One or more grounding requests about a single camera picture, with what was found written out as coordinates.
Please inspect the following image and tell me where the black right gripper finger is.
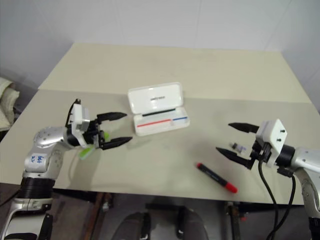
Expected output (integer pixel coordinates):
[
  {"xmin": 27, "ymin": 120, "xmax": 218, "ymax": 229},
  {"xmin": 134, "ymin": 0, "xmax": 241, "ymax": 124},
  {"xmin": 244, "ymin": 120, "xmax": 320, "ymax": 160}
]
[
  {"xmin": 215, "ymin": 146, "xmax": 254, "ymax": 171},
  {"xmin": 227, "ymin": 122, "xmax": 261, "ymax": 134}
]

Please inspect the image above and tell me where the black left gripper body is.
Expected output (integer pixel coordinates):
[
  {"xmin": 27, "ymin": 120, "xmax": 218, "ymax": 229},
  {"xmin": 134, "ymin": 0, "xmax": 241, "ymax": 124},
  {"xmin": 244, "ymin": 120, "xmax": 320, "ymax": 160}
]
[{"xmin": 83, "ymin": 119, "xmax": 108, "ymax": 151}]

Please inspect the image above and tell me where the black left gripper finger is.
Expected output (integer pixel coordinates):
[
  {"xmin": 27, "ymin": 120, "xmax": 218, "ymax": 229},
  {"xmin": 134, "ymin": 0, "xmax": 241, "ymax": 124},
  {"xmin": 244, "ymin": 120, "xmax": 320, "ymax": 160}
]
[
  {"xmin": 96, "ymin": 112, "xmax": 128, "ymax": 124},
  {"xmin": 100, "ymin": 136, "xmax": 134, "ymax": 151}
]

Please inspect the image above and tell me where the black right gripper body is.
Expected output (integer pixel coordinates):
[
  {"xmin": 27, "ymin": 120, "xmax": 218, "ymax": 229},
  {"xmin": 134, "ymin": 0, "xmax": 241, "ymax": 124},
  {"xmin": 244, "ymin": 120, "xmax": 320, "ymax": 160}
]
[{"xmin": 250, "ymin": 140, "xmax": 273, "ymax": 165}]

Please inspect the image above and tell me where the small black and purple object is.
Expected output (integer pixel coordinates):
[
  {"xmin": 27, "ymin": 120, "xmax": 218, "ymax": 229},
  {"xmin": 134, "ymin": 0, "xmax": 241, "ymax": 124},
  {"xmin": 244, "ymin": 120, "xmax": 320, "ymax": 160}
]
[{"xmin": 229, "ymin": 142, "xmax": 247, "ymax": 152}]

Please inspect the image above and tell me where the green marker pen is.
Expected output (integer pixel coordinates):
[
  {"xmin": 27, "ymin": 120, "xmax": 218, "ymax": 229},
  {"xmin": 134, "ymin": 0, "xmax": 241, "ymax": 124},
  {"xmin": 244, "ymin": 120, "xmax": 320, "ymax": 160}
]
[{"xmin": 78, "ymin": 131, "xmax": 111, "ymax": 161}]

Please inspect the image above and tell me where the white pen case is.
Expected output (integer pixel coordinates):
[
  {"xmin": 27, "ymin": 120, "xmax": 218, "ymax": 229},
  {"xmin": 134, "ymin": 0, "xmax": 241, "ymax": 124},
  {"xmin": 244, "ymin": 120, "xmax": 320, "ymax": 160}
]
[{"xmin": 127, "ymin": 81, "xmax": 191, "ymax": 137}]

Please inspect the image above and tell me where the black marker with red caps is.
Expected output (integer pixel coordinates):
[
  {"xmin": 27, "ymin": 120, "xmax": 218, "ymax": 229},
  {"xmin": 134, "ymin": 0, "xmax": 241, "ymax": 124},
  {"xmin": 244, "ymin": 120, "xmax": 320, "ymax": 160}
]
[{"xmin": 195, "ymin": 162, "xmax": 239, "ymax": 194}]

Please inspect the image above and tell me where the red pen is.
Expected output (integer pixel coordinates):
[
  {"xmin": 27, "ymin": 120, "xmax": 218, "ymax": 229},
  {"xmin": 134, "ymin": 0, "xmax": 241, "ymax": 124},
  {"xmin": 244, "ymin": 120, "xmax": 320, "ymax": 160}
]
[{"xmin": 136, "ymin": 119, "xmax": 172, "ymax": 127}]

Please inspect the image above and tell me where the black pen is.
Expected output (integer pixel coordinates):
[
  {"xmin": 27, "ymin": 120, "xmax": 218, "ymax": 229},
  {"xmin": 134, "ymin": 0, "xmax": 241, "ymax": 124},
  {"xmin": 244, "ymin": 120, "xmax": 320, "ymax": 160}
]
[{"xmin": 141, "ymin": 108, "xmax": 176, "ymax": 118}]

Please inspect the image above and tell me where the dark rounded shape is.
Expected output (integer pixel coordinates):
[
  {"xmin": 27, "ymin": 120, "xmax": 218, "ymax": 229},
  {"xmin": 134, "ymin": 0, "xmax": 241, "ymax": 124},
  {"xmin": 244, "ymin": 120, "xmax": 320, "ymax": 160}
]
[
  {"xmin": 116, "ymin": 211, "xmax": 154, "ymax": 240},
  {"xmin": 175, "ymin": 205, "xmax": 210, "ymax": 240}
]

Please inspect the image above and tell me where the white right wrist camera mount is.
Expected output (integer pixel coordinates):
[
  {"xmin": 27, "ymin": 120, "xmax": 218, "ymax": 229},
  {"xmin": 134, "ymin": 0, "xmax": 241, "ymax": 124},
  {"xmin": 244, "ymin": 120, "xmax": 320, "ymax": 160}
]
[{"xmin": 254, "ymin": 118, "xmax": 289, "ymax": 168}]

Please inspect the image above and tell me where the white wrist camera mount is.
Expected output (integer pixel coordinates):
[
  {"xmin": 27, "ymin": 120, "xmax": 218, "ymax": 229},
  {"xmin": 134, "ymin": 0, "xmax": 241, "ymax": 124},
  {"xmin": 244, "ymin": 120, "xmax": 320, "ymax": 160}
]
[
  {"xmin": 66, "ymin": 99, "xmax": 91, "ymax": 148},
  {"xmin": 254, "ymin": 118, "xmax": 289, "ymax": 168}
]

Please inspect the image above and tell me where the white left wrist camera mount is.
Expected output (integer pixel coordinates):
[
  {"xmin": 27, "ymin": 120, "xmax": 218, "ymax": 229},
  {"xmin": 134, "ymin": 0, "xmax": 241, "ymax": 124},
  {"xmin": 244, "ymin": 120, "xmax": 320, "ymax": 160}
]
[{"xmin": 66, "ymin": 99, "xmax": 91, "ymax": 148}]

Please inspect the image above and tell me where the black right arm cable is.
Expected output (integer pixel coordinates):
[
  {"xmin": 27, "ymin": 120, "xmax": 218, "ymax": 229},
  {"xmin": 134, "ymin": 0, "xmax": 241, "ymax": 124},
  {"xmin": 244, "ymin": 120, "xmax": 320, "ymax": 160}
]
[{"xmin": 258, "ymin": 159, "xmax": 297, "ymax": 240}]

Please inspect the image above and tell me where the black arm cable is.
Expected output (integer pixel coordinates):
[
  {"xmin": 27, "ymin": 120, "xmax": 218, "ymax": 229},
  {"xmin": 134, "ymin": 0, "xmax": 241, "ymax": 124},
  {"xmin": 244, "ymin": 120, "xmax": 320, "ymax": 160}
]
[
  {"xmin": 258, "ymin": 159, "xmax": 297, "ymax": 240},
  {"xmin": 64, "ymin": 98, "xmax": 83, "ymax": 128}
]

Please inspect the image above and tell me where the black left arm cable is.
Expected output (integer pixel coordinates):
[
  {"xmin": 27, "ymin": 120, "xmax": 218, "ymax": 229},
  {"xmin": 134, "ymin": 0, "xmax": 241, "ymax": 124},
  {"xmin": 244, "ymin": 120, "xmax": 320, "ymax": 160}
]
[{"xmin": 64, "ymin": 98, "xmax": 83, "ymax": 128}]

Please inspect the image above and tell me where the dark metal table frame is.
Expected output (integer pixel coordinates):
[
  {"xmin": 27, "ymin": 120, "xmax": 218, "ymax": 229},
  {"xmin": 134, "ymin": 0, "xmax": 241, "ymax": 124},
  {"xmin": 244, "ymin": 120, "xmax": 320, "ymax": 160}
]
[{"xmin": 52, "ymin": 188, "xmax": 251, "ymax": 240}]

